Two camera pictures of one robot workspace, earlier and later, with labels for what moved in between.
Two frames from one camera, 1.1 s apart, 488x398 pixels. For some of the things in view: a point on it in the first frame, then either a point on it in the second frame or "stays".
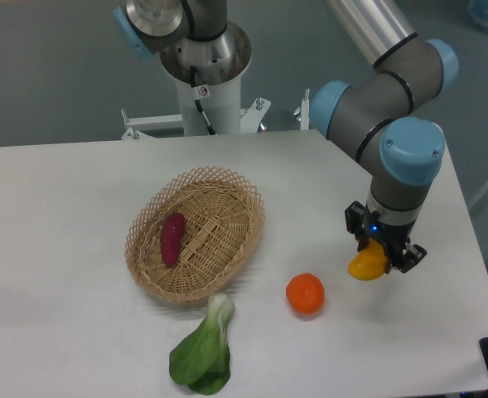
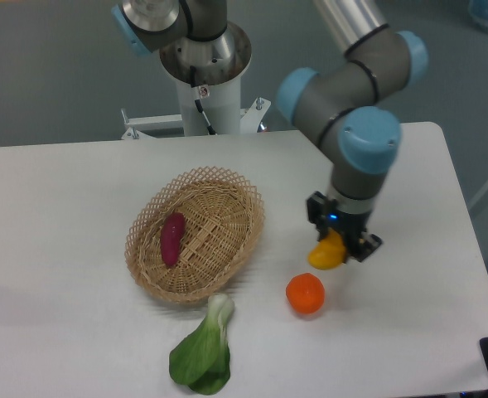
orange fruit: x=306 y=293 stays
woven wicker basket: x=222 y=217 stays
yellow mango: x=369 y=263 -> x=328 y=253
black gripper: x=366 y=225 -> x=350 y=226
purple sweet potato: x=171 y=235 stays
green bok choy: x=201 y=359 stays
